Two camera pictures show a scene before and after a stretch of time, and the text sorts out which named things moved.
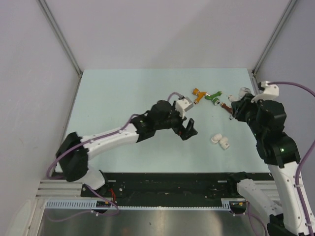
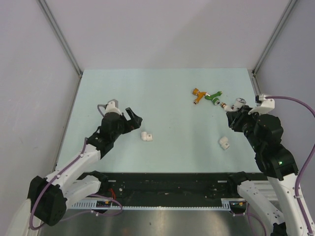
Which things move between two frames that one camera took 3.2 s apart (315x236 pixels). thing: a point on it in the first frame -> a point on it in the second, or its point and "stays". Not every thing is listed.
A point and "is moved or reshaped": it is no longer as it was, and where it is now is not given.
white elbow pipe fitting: x=216 y=137 is moved or reshaped
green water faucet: x=215 y=101 stays
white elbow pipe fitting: x=224 y=143 stays
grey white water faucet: x=243 y=91 is moved or reshaped
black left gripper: x=185 y=133 -> x=131 y=124
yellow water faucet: x=200 y=95 stays
